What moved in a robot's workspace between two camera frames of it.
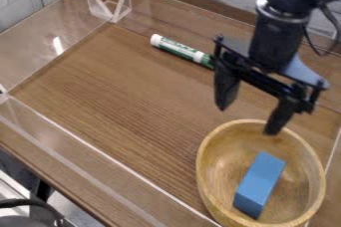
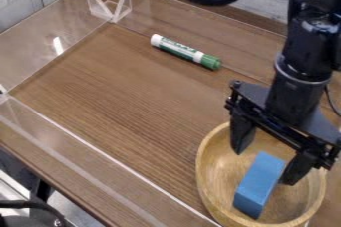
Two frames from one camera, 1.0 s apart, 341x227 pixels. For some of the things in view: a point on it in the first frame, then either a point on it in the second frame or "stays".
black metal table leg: x=44 y=190 stays
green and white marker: x=182 y=50 stays
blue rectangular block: x=258 y=184 stays
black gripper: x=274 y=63 → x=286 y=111
